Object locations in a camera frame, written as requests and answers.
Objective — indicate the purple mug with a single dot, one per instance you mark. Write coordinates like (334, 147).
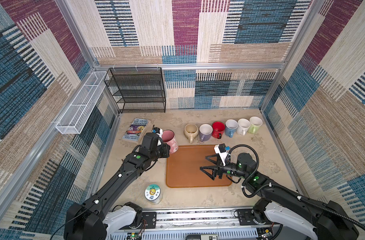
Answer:
(205, 132)

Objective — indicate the white mug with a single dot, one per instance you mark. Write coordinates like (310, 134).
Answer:
(243, 126)

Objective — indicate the brown plastic tray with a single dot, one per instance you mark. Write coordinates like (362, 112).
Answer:
(183, 168)

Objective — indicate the black wire shelf rack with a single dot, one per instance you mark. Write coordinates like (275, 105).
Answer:
(137, 90)

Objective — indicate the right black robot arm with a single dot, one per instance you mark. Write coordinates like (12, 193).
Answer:
(278, 204)

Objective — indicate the red mug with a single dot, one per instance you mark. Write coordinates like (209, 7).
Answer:
(218, 129)

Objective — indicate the white wire mesh basket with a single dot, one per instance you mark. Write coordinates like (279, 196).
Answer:
(77, 114)

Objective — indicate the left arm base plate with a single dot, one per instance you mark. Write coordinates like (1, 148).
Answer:
(145, 220)

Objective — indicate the beige ceramic teapot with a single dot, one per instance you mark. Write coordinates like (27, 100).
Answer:
(191, 132)

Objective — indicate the paperback book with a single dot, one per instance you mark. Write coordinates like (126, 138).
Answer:
(136, 130)

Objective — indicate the blue dotted mug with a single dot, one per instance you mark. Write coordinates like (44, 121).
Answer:
(230, 127)

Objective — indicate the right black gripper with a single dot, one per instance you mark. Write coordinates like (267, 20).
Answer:
(215, 169)

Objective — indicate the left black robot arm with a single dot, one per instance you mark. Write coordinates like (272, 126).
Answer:
(92, 220)

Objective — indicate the pink ghost mug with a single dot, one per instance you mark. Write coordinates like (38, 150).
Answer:
(169, 138)

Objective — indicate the clear jar green lid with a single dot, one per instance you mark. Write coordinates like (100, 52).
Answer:
(153, 193)

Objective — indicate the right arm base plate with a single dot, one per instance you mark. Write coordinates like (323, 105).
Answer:
(245, 216)

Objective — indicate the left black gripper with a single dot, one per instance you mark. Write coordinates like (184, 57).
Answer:
(165, 150)

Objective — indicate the light green mug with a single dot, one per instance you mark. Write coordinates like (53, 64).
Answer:
(255, 124)

